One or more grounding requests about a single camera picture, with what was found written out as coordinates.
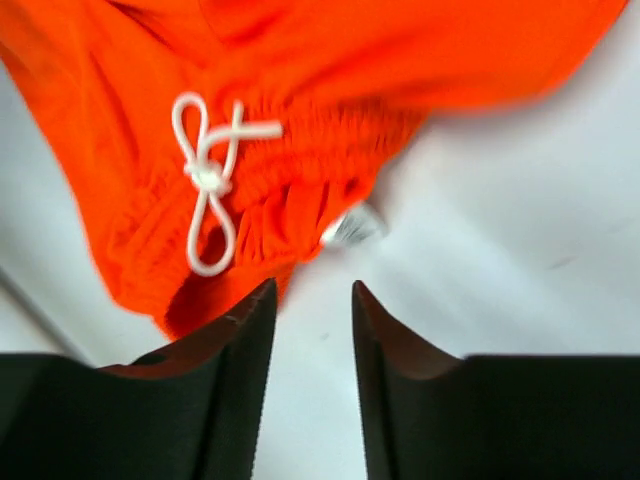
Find orange mesh shorts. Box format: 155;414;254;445
1;1;625;339

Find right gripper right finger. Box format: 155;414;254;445
352;282;639;479

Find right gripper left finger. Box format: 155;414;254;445
1;280;277;479

